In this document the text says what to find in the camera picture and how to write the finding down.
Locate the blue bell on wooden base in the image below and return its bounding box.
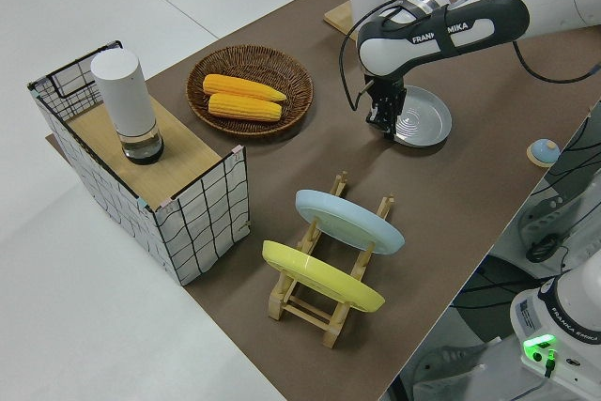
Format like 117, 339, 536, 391
526, 137, 560, 168

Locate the wire frame shelf with boards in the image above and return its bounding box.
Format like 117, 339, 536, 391
26, 39, 250, 287

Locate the yellow corn cob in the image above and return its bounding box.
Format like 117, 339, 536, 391
202, 73, 288, 103
207, 93, 284, 123

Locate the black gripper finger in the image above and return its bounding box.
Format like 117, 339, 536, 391
365, 100, 386, 131
383, 99, 406, 142

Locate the wooden plate rack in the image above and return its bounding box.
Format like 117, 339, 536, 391
267, 170, 396, 349

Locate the white cylinder with clear base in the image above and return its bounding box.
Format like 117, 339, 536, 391
89, 49, 166, 167

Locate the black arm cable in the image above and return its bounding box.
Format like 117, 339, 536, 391
338, 0, 601, 114

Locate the wooden mug tree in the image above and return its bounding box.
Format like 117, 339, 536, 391
322, 0, 362, 38

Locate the gray round plate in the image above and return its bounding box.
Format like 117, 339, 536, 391
388, 85, 454, 149

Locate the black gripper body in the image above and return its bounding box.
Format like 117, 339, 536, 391
362, 74, 408, 106

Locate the black base cable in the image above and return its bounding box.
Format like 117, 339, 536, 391
542, 347, 561, 379

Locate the yellow plate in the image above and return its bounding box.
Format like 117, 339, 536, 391
261, 239, 387, 314

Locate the coiled black cable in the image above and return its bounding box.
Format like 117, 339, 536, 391
525, 231, 565, 264

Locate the light blue plate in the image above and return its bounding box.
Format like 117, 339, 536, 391
294, 189, 406, 256

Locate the brown wicker basket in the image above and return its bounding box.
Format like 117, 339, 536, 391
186, 45, 315, 139

